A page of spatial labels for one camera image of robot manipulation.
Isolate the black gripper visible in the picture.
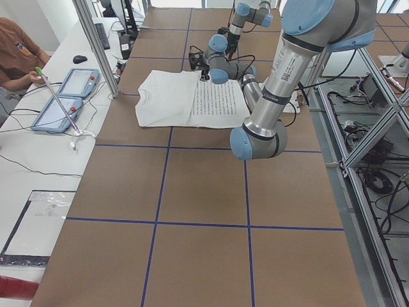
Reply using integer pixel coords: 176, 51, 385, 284
226, 32, 240, 55
200, 69, 210, 82

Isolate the white long-sleeve printed shirt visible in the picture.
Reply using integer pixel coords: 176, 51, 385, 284
135, 70, 250, 129

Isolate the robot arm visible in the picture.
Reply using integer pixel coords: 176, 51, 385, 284
225, 1, 273, 59
203, 1, 377, 161

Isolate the black power adapter with label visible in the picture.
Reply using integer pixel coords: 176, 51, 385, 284
119, 33, 132, 59

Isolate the black keyboard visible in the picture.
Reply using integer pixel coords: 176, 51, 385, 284
94, 23, 110, 50

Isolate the upper blue teach pendant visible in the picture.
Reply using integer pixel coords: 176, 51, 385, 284
58, 68, 100, 98

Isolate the blue teach pendant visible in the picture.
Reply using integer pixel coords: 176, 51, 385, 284
58, 68, 100, 98
31, 97, 82, 133

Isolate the black computer mouse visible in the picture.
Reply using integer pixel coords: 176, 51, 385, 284
72, 55, 88, 64

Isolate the silver rod with green tip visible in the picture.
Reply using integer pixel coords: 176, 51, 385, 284
35, 67, 96, 151

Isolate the lower blue teach pendant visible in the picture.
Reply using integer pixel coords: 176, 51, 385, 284
31, 97, 82, 133

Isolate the person in brown shirt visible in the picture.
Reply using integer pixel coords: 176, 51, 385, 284
1, 17, 50, 92

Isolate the red object at corner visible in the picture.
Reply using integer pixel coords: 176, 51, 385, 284
1, 276, 40, 301

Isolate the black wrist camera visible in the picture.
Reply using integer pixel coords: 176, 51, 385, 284
189, 45, 206, 70
217, 27, 229, 35

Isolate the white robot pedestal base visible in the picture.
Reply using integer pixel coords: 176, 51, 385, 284
258, 79, 301, 114

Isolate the aluminium frame post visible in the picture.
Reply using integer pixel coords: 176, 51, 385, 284
72, 0, 120, 98

